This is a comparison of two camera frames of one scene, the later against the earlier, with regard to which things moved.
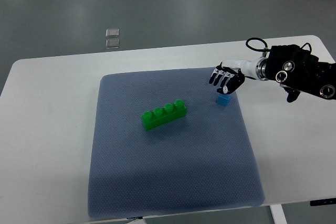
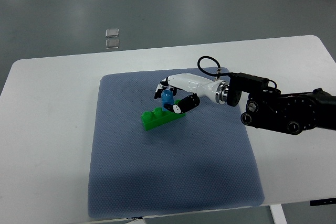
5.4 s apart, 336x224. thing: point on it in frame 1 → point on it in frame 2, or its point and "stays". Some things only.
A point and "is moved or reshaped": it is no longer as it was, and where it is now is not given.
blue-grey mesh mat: (203, 161) stays
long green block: (159, 116) stays
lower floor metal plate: (112, 43) stays
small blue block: (223, 99) is moved or reshaped
